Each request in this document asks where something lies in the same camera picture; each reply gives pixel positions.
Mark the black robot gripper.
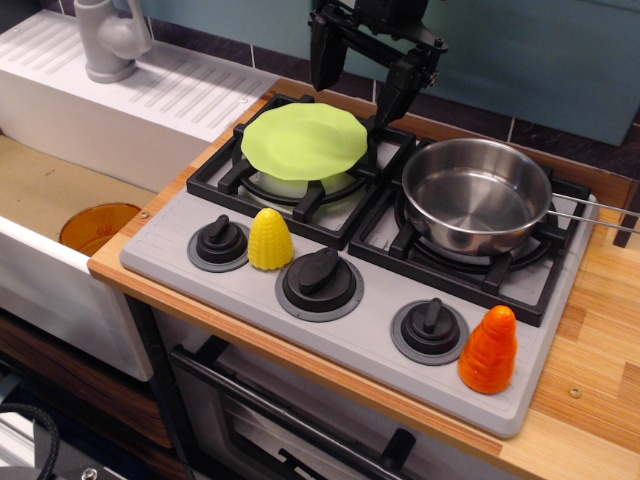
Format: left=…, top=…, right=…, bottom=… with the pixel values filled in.
left=309, top=1, right=448, bottom=129

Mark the orange plastic toy carrot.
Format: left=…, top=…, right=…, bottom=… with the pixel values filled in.
left=458, top=305, right=518, bottom=394

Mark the light green plastic plate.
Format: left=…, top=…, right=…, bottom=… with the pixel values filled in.
left=241, top=102, right=368, bottom=181

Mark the black left burner grate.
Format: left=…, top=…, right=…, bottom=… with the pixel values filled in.
left=187, top=94, right=416, bottom=250

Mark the black burner grate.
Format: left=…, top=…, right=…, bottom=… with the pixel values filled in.
left=187, top=94, right=416, bottom=250
left=349, top=141, right=596, bottom=327

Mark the stainless steel pot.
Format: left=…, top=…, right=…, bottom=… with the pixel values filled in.
left=401, top=138, right=631, bottom=256

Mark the black right burner grate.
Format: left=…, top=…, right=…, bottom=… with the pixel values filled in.
left=349, top=141, right=596, bottom=327

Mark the yellow plastic toy corn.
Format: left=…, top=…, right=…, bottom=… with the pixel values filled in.
left=248, top=208, right=294, bottom=270

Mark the black middle stove knob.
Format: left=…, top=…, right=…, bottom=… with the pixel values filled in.
left=275, top=248, right=364, bottom=323

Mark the black stove knob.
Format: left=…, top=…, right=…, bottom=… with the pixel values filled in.
left=187, top=215, right=249, bottom=273
left=391, top=298, right=470, bottom=366
left=275, top=248, right=364, bottom=323

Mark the black left stove knob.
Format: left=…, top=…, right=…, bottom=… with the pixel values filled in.
left=187, top=215, right=249, bottom=273

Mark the grey toy faucet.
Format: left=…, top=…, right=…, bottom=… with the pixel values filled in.
left=74, top=0, right=152, bottom=84

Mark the black right stove knob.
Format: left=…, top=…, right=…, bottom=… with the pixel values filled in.
left=391, top=298, right=470, bottom=366

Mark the grey toy stove top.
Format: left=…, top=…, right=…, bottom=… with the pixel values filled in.
left=118, top=92, right=600, bottom=440

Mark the white toy sink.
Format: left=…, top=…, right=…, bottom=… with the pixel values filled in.
left=1, top=10, right=275, bottom=382

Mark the orange sink drain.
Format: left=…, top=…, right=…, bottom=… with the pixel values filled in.
left=59, top=202, right=141, bottom=256

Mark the toy oven door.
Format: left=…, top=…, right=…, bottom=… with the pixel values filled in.
left=169, top=337, right=508, bottom=479

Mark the brass countertop screw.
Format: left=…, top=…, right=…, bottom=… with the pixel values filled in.
left=568, top=387, right=582, bottom=399

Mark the black braided cable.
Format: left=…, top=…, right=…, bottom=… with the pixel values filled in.
left=0, top=402, right=61, bottom=480

